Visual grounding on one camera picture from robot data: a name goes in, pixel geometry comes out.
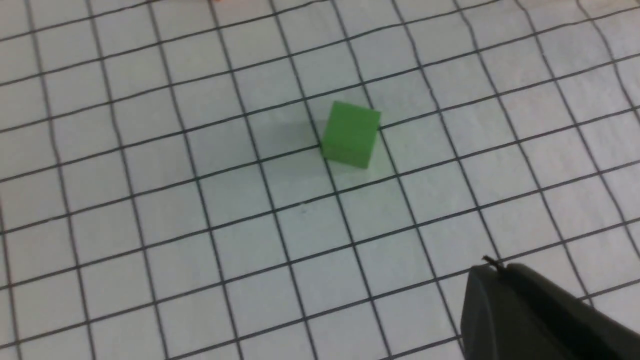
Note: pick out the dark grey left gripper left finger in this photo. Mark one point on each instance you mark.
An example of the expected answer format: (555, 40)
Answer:
(511, 312)

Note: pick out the white black grid tablecloth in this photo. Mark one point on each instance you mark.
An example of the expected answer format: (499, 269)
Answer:
(164, 193)

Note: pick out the green foam cube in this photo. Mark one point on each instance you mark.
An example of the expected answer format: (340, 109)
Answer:
(350, 134)

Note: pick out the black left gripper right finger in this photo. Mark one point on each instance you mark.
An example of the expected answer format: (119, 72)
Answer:
(575, 310)

